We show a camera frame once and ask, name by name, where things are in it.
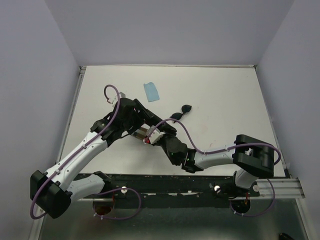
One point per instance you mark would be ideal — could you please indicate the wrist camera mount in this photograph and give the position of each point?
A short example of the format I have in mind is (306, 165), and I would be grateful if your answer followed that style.
(116, 98)
(153, 134)

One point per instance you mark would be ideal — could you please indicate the plaid glasses case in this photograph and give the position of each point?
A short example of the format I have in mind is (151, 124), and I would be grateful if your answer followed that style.
(141, 133)

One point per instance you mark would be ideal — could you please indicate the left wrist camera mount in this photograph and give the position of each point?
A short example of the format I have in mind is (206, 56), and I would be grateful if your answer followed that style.
(116, 98)

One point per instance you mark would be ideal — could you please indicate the black round sunglasses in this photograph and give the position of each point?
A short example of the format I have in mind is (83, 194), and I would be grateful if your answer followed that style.
(185, 109)

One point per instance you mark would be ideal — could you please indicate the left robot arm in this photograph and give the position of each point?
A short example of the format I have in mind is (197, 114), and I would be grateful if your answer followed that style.
(55, 189)

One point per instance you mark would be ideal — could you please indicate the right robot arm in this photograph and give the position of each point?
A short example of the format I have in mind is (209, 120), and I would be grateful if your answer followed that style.
(256, 159)

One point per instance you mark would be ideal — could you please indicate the black glasses case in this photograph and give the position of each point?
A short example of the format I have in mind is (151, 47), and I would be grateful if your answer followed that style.
(152, 119)

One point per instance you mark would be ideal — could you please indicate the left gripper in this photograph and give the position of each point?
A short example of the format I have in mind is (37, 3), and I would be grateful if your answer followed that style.
(142, 116)

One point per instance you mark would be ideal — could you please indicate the aluminium frame rail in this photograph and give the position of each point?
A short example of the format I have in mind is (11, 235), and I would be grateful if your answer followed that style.
(284, 188)

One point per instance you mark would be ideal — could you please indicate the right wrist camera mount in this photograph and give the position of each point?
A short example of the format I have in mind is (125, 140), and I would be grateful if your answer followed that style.
(153, 134)

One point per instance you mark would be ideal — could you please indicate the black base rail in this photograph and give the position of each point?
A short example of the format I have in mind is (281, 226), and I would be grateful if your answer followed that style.
(167, 191)

